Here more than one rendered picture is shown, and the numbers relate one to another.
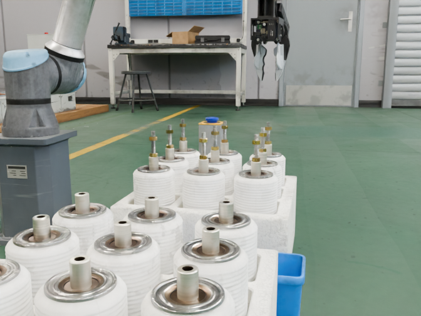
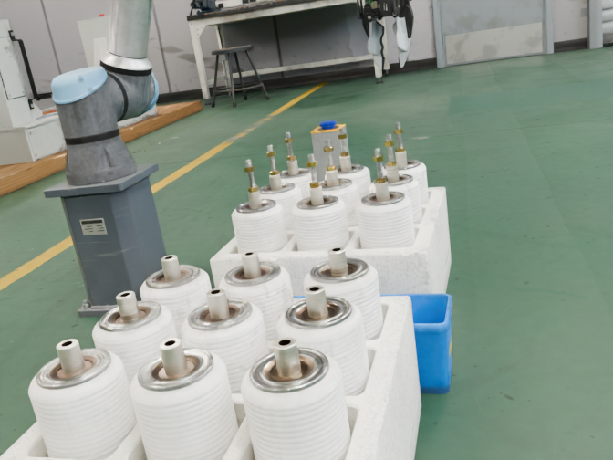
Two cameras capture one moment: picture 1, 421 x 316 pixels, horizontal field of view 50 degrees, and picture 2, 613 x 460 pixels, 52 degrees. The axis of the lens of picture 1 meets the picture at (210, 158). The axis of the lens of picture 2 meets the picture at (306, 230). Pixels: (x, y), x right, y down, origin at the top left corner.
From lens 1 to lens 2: 14 cm
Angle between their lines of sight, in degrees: 9
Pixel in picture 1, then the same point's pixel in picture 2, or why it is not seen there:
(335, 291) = (499, 330)
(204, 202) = (322, 242)
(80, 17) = (138, 17)
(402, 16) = not seen: outside the picture
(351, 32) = not seen: outside the picture
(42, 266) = (134, 350)
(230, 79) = (364, 38)
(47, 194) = (134, 249)
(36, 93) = (99, 126)
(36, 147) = (110, 193)
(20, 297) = (116, 388)
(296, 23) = not seen: outside the picture
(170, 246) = (277, 308)
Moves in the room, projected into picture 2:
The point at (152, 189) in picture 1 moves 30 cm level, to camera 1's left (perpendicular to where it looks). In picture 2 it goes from (257, 233) to (97, 253)
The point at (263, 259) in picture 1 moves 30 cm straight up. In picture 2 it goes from (391, 309) to (365, 81)
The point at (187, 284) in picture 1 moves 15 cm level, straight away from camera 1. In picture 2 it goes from (285, 360) to (288, 293)
